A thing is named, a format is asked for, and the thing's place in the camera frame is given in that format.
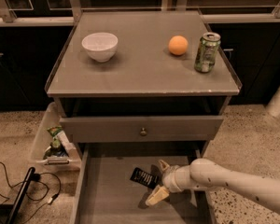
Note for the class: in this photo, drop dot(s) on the green soda can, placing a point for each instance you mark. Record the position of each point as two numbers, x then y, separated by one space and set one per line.
207 52

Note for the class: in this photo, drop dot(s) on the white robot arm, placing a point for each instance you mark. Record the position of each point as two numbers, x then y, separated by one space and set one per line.
203 174

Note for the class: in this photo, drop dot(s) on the white ceramic bowl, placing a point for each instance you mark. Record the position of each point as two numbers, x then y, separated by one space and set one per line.
101 47

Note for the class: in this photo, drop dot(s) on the grey drawer cabinet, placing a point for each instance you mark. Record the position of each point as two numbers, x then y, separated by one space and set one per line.
143 78

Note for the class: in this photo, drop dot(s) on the open grey middle drawer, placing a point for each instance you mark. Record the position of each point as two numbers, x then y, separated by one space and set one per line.
105 194

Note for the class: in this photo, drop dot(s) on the grey top drawer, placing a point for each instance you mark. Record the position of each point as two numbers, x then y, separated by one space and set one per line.
127 129

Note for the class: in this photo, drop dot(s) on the clear plastic storage bin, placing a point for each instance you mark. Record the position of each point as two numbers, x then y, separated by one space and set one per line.
42 140

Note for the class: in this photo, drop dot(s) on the black flat device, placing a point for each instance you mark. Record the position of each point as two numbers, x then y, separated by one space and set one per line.
20 196

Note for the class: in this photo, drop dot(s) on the orange fruit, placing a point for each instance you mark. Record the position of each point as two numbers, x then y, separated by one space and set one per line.
178 45

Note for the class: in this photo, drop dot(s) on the brass drawer knob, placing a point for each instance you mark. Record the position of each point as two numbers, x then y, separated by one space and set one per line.
143 132

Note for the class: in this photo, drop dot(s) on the black rxbar chocolate bar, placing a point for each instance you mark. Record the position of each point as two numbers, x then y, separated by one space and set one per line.
146 179

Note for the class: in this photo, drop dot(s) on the green snack bag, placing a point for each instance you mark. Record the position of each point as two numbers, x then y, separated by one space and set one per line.
55 148

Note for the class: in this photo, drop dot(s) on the metal railing frame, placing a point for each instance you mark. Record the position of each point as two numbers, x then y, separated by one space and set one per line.
69 12

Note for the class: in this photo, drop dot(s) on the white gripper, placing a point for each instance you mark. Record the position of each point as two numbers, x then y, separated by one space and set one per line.
169 177

